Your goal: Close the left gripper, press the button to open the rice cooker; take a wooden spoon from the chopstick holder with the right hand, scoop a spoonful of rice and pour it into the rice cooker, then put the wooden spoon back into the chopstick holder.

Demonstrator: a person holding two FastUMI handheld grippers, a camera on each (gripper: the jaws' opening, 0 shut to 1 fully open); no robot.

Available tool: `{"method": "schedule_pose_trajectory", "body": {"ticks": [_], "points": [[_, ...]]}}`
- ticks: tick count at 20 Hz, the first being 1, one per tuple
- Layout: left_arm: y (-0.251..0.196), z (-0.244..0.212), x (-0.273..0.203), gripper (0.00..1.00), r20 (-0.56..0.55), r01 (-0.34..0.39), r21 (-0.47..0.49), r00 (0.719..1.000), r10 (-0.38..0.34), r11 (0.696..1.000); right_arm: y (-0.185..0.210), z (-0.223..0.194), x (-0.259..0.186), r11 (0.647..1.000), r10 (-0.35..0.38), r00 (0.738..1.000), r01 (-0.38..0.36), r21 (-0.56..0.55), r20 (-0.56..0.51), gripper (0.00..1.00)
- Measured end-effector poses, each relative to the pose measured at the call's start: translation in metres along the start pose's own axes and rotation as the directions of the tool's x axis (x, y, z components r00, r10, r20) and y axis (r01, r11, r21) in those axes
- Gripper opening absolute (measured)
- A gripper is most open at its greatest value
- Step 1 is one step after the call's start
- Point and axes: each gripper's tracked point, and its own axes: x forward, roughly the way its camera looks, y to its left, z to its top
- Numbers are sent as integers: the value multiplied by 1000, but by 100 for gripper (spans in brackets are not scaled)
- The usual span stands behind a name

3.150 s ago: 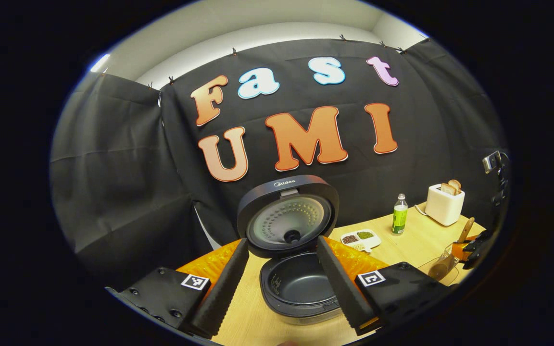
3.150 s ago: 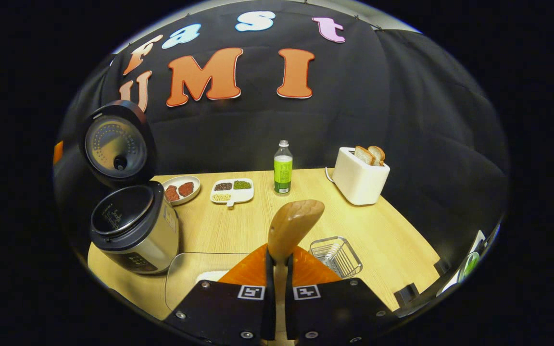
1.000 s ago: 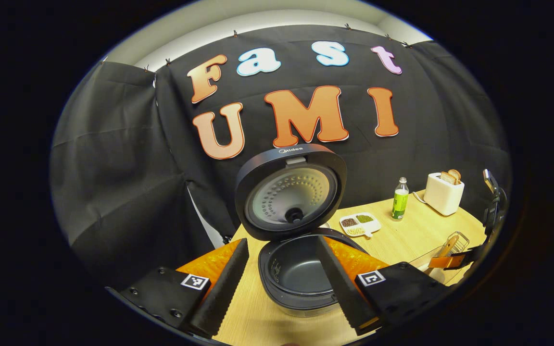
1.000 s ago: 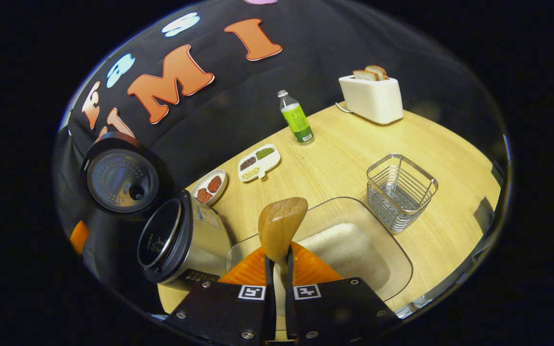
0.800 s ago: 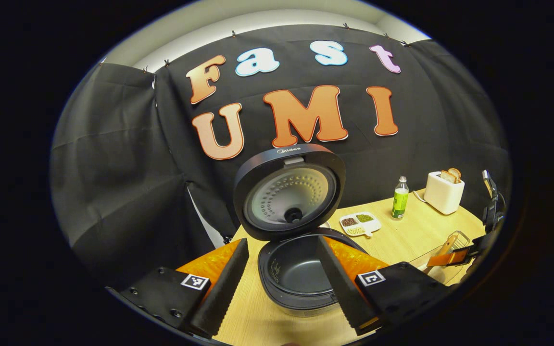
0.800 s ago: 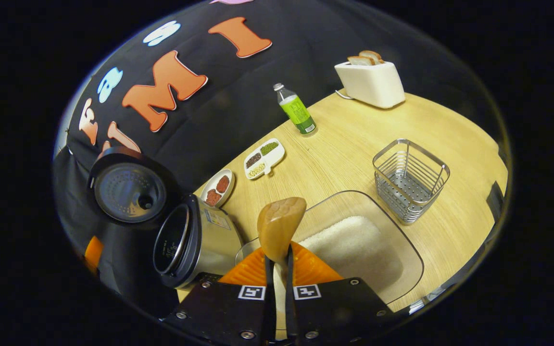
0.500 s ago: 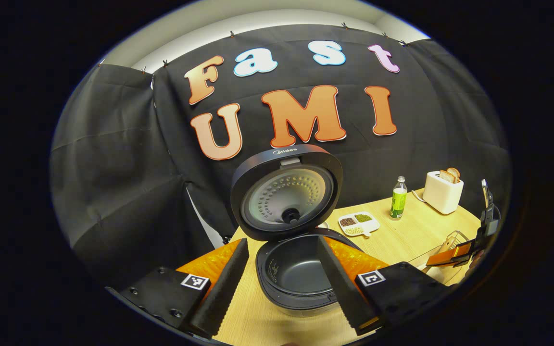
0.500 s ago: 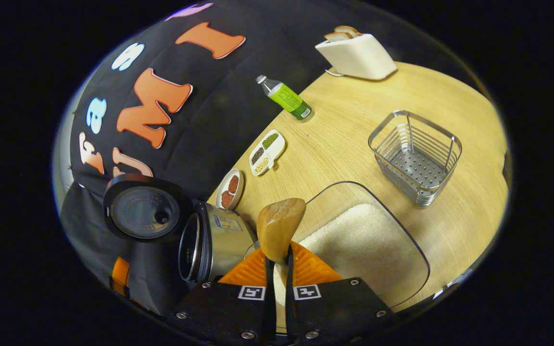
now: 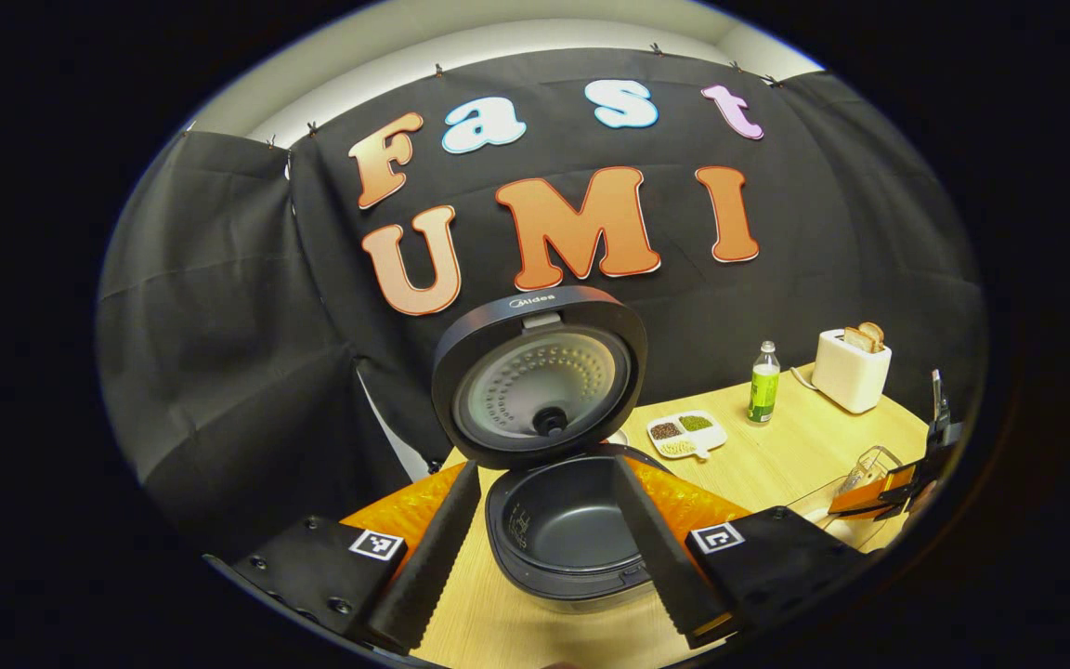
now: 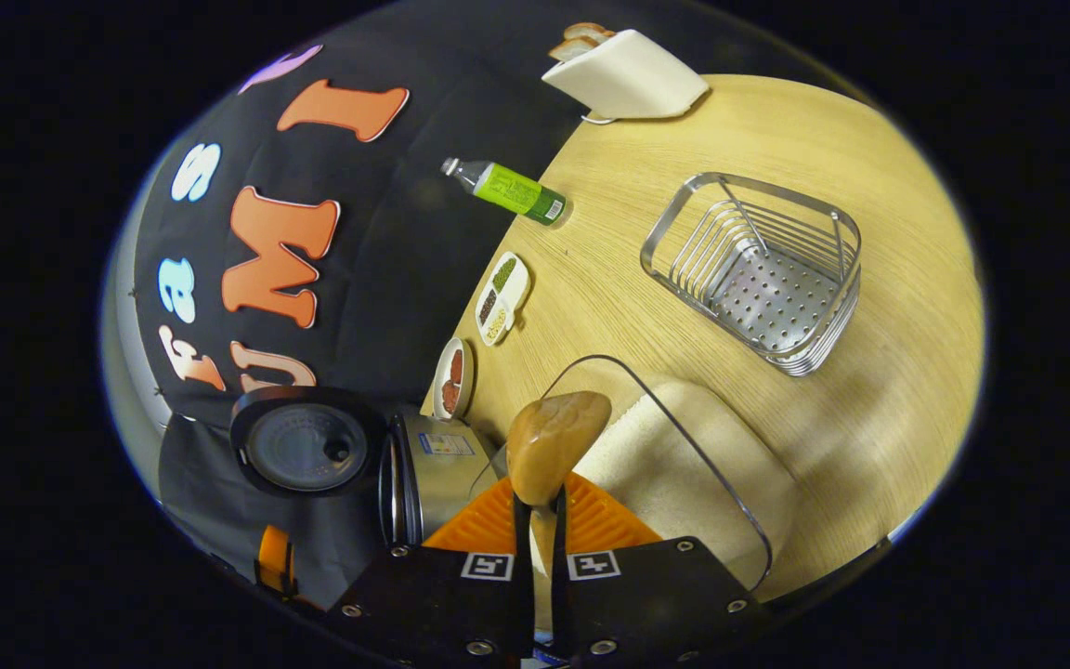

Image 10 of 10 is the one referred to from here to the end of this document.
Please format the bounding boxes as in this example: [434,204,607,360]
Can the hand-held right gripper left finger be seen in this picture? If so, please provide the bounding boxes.
[326,474,537,669]

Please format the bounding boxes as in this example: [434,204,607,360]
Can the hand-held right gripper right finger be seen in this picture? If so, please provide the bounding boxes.
[550,472,774,669]

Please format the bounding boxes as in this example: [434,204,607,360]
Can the dark lidded silver rice cooker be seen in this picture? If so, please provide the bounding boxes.
[230,386,501,549]

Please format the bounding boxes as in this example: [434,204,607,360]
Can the wooden spoon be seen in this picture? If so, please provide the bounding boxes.
[505,390,613,633]

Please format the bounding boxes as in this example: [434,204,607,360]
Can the metal wire chopstick holder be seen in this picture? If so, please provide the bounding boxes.
[639,171,864,378]

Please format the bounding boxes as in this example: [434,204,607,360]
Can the round plate of red meat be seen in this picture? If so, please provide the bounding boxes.
[431,337,476,421]

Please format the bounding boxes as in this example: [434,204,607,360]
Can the white divided dish of beans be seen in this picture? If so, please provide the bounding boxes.
[475,251,532,348]

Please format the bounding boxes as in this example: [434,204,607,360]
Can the green label drink bottle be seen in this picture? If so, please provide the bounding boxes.
[441,156,568,227]

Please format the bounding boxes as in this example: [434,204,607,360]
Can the white toaster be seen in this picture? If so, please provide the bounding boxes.
[542,28,711,123]

